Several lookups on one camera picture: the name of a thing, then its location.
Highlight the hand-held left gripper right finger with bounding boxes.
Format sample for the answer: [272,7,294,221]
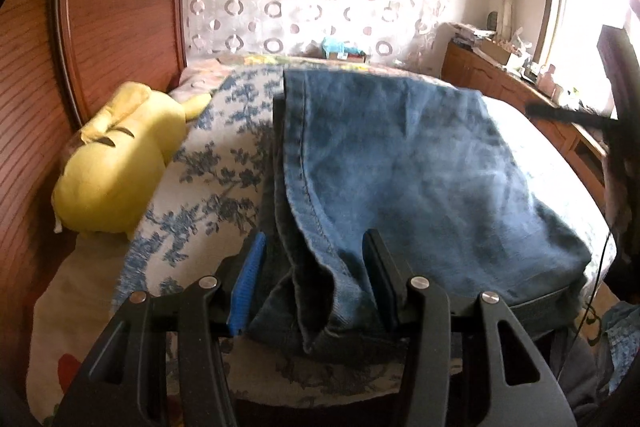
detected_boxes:
[361,228,576,427]

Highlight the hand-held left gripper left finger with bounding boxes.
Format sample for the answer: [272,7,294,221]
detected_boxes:
[52,231,268,427]

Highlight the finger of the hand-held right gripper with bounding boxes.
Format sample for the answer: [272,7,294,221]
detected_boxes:
[525,103,622,129]

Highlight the blue denim pants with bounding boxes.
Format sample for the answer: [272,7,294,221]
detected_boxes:
[247,68,594,355]

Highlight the row of small clutter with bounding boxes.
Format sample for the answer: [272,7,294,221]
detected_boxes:
[520,57,601,112]

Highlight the wooden cabinet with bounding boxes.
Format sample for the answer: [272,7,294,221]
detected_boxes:
[442,42,613,212]

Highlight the window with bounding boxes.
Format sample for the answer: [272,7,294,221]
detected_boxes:
[530,0,640,118]

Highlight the cardboard box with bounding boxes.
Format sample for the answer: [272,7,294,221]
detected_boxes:
[475,39,522,68]

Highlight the blue floral bed sheet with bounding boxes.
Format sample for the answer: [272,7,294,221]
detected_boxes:
[112,67,616,403]

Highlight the stack of papers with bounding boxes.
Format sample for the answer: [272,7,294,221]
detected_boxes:
[450,22,501,48]

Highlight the yellow plush toy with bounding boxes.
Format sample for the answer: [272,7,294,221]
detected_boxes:
[52,82,213,240]

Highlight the blue grey cloth pile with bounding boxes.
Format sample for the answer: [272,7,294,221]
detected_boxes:
[550,299,640,427]

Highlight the blue tissue pack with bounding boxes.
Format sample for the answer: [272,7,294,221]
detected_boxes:
[320,37,368,64]

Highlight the wooden headboard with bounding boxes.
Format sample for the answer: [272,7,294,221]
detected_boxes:
[0,0,189,427]

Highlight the black cable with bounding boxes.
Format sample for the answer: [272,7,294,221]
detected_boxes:
[582,227,615,325]

